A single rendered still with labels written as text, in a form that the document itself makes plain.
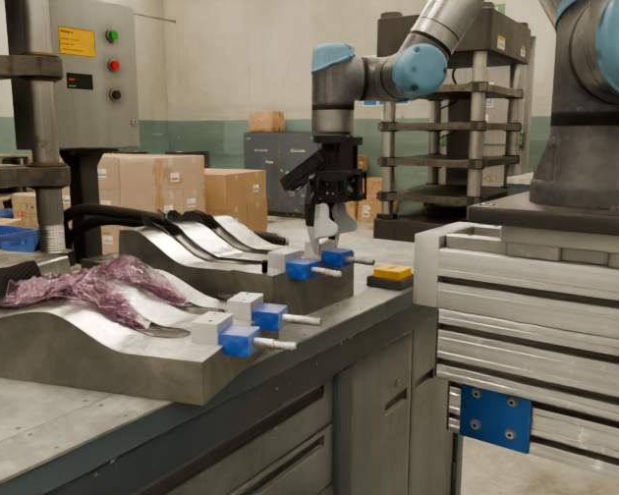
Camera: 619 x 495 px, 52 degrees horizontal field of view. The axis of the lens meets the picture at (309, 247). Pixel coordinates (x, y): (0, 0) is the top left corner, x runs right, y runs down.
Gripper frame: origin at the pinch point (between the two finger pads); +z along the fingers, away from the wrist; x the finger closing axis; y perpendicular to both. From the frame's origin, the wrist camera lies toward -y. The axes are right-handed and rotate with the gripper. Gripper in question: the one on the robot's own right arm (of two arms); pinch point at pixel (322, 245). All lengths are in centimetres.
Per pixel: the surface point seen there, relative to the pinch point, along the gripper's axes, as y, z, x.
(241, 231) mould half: -24.3, 0.2, 5.3
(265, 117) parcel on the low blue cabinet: -466, -40, 572
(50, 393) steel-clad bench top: -5, 11, -54
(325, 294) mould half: 2.0, 8.6, -2.0
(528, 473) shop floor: 14, 91, 104
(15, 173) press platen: -75, -11, -15
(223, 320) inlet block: 10.2, 3.0, -38.4
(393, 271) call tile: 5.7, 7.6, 17.8
